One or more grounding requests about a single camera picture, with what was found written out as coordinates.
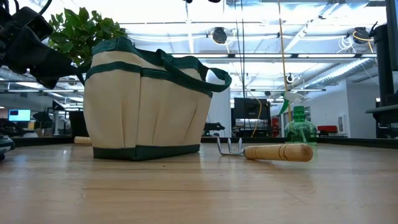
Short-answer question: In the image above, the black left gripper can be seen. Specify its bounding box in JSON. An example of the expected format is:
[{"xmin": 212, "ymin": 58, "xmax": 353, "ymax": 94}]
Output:
[{"xmin": 0, "ymin": 7, "xmax": 80, "ymax": 90}]

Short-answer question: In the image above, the wooden handled hook weeder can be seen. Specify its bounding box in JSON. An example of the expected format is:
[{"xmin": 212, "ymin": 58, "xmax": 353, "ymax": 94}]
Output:
[{"xmin": 73, "ymin": 136, "xmax": 93, "ymax": 146}]

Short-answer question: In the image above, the beige green canvas gardening bag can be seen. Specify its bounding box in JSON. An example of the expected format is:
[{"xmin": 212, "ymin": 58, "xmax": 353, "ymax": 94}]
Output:
[{"xmin": 83, "ymin": 36, "xmax": 233, "ymax": 162}]

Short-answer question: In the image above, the green spray bottle white trigger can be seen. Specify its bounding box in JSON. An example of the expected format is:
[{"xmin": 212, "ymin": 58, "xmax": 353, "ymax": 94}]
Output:
[{"xmin": 277, "ymin": 91, "xmax": 318, "ymax": 146}]

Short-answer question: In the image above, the green leafy plant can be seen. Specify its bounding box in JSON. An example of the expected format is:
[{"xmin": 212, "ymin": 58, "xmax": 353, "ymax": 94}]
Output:
[{"xmin": 48, "ymin": 6, "xmax": 128, "ymax": 67}]

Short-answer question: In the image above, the blue lit computer screen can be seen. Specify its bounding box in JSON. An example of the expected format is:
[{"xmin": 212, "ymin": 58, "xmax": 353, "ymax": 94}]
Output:
[{"xmin": 7, "ymin": 108, "xmax": 32, "ymax": 123}]

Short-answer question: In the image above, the black plant pot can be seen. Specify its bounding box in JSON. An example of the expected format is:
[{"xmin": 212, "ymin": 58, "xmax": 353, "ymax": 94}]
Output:
[{"xmin": 68, "ymin": 110, "xmax": 91, "ymax": 138}]

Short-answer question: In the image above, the small black equipment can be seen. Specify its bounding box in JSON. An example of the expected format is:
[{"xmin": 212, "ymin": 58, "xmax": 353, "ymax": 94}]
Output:
[{"xmin": 203, "ymin": 122, "xmax": 226, "ymax": 137}]

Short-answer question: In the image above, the black equipment cart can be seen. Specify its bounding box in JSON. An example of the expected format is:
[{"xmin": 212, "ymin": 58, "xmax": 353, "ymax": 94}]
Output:
[{"xmin": 233, "ymin": 97, "xmax": 272, "ymax": 138}]

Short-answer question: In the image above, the red cabinet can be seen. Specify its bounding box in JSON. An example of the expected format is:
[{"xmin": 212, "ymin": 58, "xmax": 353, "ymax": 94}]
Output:
[{"xmin": 271, "ymin": 116, "xmax": 280, "ymax": 138}]

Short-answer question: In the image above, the red box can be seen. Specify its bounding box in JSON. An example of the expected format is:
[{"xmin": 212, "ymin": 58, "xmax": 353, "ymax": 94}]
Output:
[{"xmin": 317, "ymin": 125, "xmax": 338, "ymax": 134}]

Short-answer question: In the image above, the black desk monitor with stand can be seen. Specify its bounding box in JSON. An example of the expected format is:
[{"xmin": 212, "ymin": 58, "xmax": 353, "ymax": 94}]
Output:
[{"xmin": 372, "ymin": 0, "xmax": 398, "ymax": 106}]

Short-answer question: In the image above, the grey desk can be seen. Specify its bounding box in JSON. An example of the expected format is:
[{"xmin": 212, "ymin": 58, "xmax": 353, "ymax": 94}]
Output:
[{"xmin": 365, "ymin": 104, "xmax": 398, "ymax": 139}]

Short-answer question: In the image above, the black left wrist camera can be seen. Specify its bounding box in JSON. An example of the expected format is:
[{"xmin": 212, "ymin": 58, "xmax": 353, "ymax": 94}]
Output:
[{"xmin": 11, "ymin": 6, "xmax": 54, "ymax": 42}]

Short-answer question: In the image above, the black hanging cable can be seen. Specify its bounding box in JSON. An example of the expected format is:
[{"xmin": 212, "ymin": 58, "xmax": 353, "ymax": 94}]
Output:
[{"xmin": 234, "ymin": 0, "xmax": 246, "ymax": 99}]

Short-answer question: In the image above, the yellow cable loop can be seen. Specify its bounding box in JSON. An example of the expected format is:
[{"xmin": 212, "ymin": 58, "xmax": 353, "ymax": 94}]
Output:
[{"xmin": 250, "ymin": 98, "xmax": 263, "ymax": 138}]

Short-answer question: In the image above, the yellow hanging power cord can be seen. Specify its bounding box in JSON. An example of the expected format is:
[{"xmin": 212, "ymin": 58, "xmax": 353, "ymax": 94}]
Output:
[{"xmin": 277, "ymin": 0, "xmax": 294, "ymax": 123}]

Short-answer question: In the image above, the wooden handled hand rake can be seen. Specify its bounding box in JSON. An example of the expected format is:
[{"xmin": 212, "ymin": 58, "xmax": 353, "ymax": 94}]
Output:
[{"xmin": 216, "ymin": 136, "xmax": 314, "ymax": 163}]

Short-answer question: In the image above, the black metal table frame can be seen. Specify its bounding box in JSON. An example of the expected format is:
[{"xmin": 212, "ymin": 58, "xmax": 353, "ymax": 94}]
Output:
[{"xmin": 11, "ymin": 136, "xmax": 398, "ymax": 149}]

